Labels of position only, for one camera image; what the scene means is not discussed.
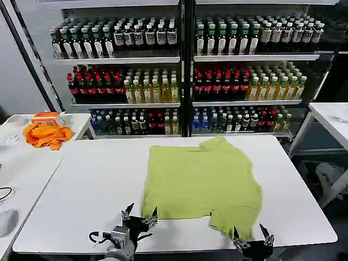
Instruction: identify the white tape roll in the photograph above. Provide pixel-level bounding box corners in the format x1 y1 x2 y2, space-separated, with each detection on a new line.
8 114 29 127

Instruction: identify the white side table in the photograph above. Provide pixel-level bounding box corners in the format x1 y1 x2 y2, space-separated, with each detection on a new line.
0 113 96 141

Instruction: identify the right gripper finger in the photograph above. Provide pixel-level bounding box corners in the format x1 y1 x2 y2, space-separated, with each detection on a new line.
232 226 251 248
258 222 275 246

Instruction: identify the white table with legs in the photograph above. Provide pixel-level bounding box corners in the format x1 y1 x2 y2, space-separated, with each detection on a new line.
288 102 348 209

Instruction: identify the black slanted pole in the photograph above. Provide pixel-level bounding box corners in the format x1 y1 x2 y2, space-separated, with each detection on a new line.
0 0 58 113

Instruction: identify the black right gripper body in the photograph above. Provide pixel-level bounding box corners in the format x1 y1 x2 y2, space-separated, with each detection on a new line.
243 240 274 261

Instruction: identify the orange cloth pile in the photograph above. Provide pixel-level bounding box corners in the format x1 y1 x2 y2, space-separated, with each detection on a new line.
23 122 74 151

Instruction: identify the grey rounded device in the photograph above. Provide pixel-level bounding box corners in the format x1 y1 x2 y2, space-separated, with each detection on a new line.
0 208 19 238

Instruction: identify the green shirt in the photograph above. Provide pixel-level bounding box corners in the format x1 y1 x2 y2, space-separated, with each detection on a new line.
141 135 264 241

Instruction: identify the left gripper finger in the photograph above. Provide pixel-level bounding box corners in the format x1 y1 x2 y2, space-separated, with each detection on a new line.
141 207 159 227
120 202 135 220

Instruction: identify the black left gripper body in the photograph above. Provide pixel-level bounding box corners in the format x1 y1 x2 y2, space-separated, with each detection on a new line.
123 216 153 250

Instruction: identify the orange and white box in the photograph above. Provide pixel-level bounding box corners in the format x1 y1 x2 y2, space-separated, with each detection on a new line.
30 111 62 126

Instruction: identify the shelf rack with bottles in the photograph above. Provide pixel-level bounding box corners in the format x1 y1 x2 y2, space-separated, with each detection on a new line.
192 4 338 138
48 7 182 138

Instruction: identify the thin black cable loop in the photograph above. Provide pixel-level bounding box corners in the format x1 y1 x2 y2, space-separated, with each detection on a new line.
0 186 16 203

